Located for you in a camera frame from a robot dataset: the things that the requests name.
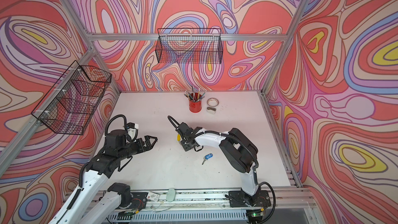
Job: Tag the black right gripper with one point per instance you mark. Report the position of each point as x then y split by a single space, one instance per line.
186 147

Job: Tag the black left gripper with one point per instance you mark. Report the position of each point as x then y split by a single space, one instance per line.
148 146

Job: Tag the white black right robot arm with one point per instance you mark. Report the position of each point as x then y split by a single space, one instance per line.
241 154

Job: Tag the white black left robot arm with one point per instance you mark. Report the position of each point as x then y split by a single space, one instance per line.
121 143

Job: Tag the red pencil cup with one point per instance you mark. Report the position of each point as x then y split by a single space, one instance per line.
195 106

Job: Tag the blue headed key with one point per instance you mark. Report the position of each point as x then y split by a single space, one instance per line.
207 157

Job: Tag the pencils in cup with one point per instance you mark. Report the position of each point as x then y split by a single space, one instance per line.
195 94

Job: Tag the tape roll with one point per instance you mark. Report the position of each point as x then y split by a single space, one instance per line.
212 102

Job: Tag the white oval button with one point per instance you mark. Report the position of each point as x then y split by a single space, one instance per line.
171 194

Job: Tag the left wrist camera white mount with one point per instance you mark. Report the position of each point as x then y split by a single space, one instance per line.
132 130

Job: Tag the black wire basket left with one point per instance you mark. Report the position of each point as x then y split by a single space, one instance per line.
69 105

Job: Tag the black wire basket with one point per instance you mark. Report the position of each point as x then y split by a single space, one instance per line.
69 105
189 46

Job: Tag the black wire basket back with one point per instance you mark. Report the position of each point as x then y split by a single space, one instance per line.
189 46

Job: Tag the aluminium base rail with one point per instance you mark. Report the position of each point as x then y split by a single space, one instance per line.
293 206

